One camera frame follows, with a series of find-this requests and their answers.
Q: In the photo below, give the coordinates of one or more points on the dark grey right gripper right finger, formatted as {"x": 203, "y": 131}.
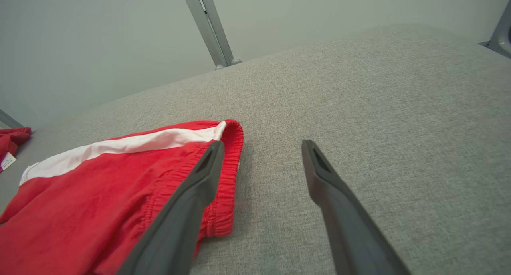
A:
{"x": 351, "y": 227}

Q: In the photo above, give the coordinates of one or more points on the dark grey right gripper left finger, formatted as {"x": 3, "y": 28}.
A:
{"x": 179, "y": 219}

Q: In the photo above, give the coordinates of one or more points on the red shorts with white stripe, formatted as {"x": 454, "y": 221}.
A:
{"x": 80, "y": 195}

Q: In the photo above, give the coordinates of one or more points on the red white basketball jersey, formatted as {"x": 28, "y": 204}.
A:
{"x": 14, "y": 139}

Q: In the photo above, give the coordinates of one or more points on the grey metal frame post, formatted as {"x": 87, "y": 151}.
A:
{"x": 204, "y": 27}
{"x": 218, "y": 27}

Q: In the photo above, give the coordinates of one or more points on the grey metal frame leg left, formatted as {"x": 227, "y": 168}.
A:
{"x": 8, "y": 120}

